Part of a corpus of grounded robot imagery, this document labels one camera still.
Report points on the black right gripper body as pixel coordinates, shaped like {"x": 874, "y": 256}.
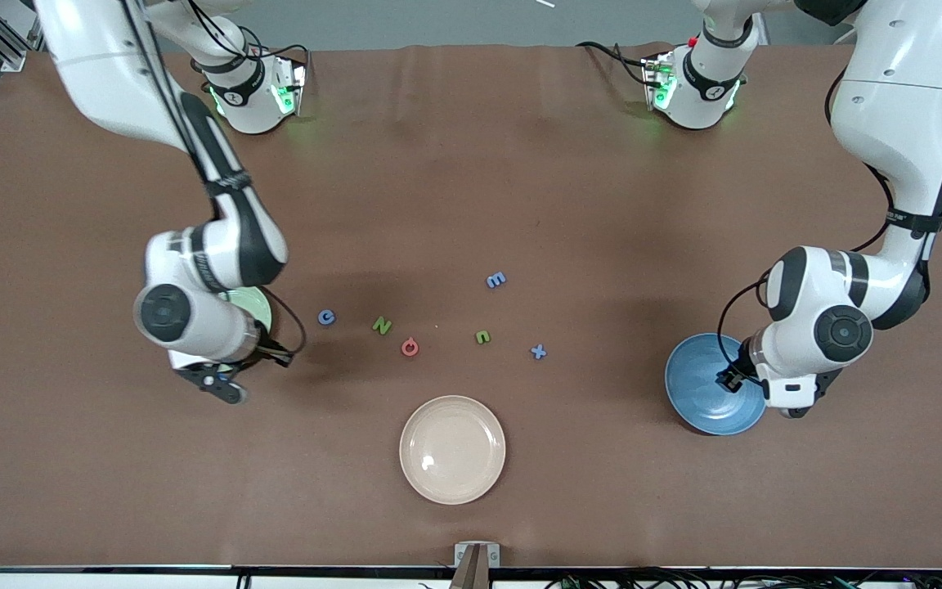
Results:
{"x": 268, "y": 352}

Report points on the blue foam letter G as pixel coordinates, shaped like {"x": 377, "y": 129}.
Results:
{"x": 320, "y": 317}

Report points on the green foam letter N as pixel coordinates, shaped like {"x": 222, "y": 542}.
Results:
{"x": 382, "y": 325}
{"x": 478, "y": 336}

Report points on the red foam letter Q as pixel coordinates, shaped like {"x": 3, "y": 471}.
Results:
{"x": 403, "y": 348}

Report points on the blue foam letter x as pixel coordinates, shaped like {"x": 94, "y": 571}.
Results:
{"x": 539, "y": 352}

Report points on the blue foam letter m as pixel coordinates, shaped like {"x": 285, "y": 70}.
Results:
{"x": 496, "y": 280}

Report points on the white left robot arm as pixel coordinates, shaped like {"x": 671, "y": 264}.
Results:
{"x": 896, "y": 98}

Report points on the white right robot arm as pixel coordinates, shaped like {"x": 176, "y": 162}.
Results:
{"x": 111, "y": 74}

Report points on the blue plate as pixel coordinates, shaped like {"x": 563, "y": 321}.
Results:
{"x": 696, "y": 384}

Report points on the light green plate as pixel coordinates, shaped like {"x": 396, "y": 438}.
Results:
{"x": 258, "y": 307}

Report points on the beige plate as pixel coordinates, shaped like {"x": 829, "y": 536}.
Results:
{"x": 452, "y": 450}

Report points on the brown table cover mat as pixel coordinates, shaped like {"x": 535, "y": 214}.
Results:
{"x": 471, "y": 180}

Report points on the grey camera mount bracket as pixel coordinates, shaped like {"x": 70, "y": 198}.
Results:
{"x": 461, "y": 550}

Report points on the tan camera mount pole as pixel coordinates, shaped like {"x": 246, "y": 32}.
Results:
{"x": 471, "y": 577}

